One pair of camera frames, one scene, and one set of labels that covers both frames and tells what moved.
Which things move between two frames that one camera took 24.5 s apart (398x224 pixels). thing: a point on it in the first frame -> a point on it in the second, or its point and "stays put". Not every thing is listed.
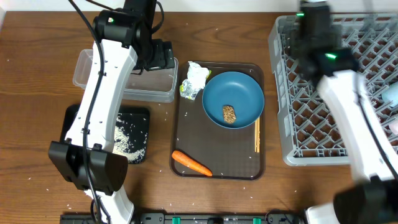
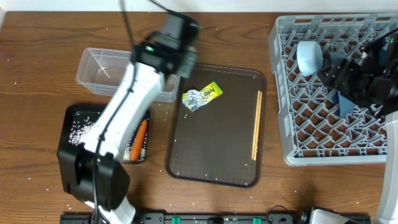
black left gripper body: (161, 56) -> (188, 60)
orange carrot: (190, 163) -> (136, 147)
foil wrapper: (195, 81) -> (193, 99)
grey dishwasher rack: (309, 135) stays put
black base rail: (197, 218) stays put
